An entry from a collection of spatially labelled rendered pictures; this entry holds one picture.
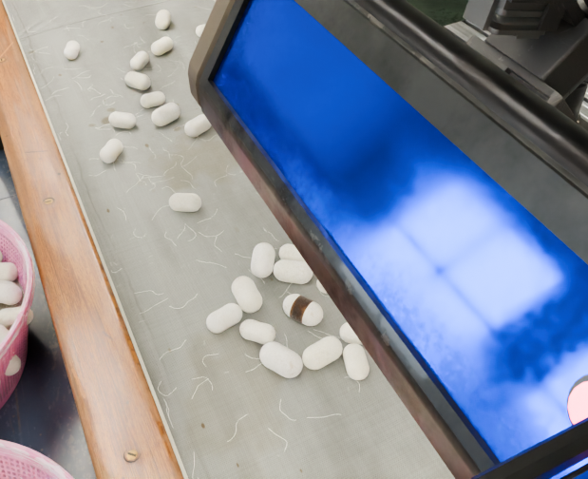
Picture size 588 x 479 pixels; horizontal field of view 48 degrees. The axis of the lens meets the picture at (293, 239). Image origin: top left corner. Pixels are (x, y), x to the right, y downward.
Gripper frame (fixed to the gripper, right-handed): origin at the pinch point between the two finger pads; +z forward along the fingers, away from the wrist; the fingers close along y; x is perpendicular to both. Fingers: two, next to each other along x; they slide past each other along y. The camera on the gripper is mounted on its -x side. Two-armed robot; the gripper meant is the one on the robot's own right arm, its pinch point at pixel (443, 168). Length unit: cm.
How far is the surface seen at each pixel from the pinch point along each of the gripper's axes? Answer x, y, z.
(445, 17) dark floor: 147, -160, -42
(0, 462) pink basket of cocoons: -16.8, 2.9, 36.4
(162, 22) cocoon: 3, -56, 12
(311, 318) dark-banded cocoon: -0.4, 1.6, 16.4
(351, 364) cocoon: 0.0, 7.2, 15.8
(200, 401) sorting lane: -6.3, 3.9, 25.8
